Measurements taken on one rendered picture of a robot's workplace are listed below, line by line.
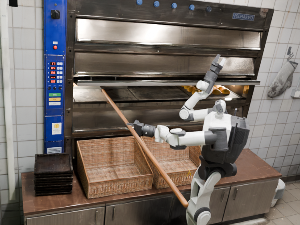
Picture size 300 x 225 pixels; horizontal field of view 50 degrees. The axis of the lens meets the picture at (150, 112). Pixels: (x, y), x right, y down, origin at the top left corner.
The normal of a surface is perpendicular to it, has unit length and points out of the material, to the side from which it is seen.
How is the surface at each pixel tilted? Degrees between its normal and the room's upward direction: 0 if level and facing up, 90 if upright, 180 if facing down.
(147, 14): 90
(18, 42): 90
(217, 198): 90
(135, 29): 70
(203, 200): 90
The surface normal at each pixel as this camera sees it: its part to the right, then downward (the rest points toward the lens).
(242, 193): 0.38, 0.39
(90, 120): 0.39, 0.05
